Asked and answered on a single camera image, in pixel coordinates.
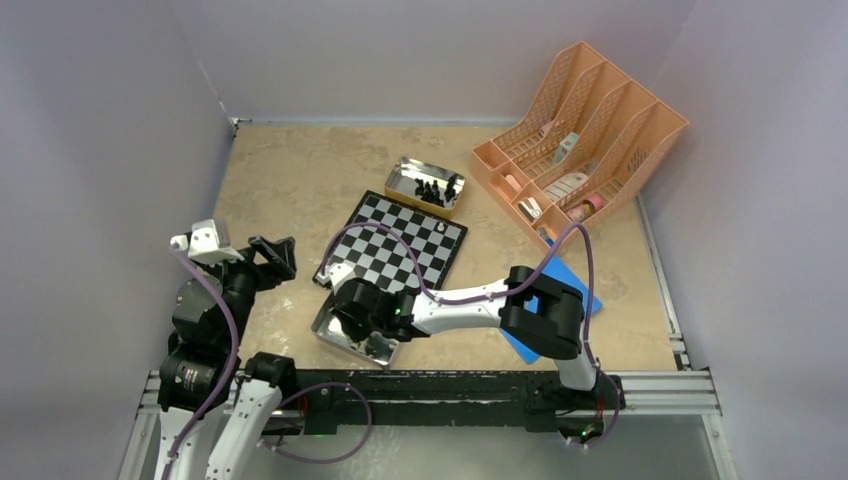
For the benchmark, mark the black chess pieces pile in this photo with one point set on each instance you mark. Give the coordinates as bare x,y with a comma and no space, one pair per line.
431,192

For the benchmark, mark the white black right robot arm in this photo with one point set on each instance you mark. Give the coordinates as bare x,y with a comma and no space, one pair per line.
445,310

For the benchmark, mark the blue mat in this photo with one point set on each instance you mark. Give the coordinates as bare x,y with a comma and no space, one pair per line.
544,314

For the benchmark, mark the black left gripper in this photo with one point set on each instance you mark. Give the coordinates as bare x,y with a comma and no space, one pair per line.
277,254

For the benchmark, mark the yellow metal tin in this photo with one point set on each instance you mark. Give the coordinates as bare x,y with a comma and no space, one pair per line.
400,185

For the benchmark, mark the pink desk file organizer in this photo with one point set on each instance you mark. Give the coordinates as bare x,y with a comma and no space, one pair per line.
589,142

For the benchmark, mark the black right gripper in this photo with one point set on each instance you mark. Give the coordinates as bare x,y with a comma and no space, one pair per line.
357,334

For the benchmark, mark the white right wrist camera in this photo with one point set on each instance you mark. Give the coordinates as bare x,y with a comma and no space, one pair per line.
335,275

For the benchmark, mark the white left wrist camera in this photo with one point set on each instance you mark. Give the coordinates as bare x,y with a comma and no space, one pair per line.
207,243

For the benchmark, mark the silver lilac metal tin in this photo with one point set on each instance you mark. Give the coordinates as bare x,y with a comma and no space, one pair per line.
375,349

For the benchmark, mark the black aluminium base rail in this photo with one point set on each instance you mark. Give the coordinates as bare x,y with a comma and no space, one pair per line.
534,401

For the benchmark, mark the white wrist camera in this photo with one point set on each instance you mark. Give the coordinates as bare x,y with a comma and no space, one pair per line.
335,275
207,243

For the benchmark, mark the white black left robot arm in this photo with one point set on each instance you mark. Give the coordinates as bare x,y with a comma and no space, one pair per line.
205,358

